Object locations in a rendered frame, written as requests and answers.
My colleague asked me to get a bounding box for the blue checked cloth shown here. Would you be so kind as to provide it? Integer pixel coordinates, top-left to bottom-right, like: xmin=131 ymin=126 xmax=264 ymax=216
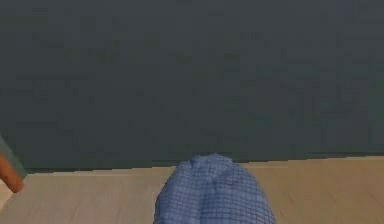
xmin=153 ymin=152 xmax=277 ymax=224

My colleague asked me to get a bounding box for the brown wooden furniture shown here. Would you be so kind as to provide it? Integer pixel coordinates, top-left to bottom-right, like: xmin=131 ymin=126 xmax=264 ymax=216
xmin=0 ymin=152 xmax=25 ymax=194

